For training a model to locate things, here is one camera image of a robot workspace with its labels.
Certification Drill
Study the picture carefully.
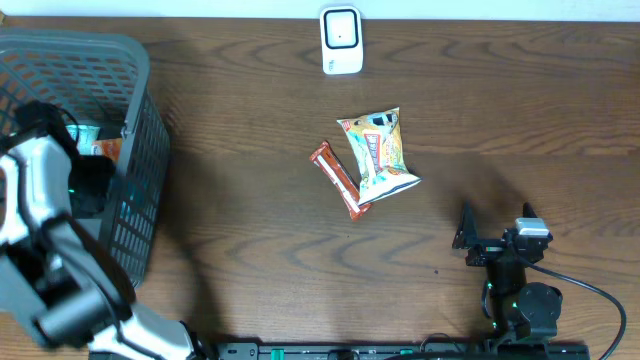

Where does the orange snack bar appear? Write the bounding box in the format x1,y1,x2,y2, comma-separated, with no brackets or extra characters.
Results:
309,141,372,221

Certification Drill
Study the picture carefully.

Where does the pale wet wipes pack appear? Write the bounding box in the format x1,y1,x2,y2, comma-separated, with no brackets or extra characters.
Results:
66,125,101,155

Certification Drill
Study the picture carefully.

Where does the grey plastic basket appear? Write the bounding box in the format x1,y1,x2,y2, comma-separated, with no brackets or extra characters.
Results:
1,28,170,286

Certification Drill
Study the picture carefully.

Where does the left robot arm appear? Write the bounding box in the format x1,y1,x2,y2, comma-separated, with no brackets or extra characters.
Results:
1,100,217,359

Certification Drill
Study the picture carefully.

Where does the yellow snack bag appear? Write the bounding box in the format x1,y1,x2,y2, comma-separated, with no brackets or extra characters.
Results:
337,107,422,205

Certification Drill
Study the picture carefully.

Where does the white barcode scanner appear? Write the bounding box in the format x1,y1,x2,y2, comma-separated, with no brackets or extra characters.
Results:
319,6,364,75

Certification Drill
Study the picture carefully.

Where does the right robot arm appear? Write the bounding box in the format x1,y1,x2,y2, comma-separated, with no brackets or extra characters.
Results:
452,203,563,355

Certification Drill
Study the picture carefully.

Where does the small orange tissue pack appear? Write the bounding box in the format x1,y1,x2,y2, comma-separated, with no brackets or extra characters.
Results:
91,138,123,163

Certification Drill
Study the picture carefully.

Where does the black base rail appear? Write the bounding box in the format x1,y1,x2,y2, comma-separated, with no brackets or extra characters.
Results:
211,340,590,360

